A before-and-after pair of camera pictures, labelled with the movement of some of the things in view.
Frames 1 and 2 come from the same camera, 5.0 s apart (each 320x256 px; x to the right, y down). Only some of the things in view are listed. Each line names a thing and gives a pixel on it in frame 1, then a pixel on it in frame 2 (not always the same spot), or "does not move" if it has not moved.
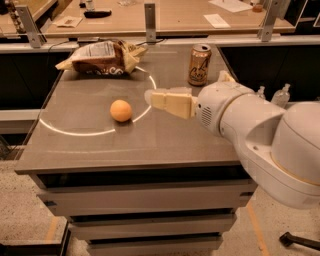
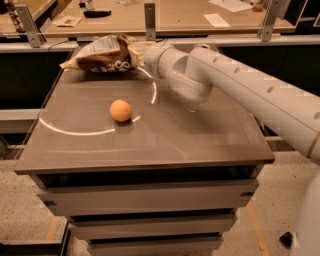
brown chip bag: (106, 57) does not move
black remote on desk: (99, 13) does not move
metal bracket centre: (150, 22) does not move
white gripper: (216, 104) -> (150, 56)
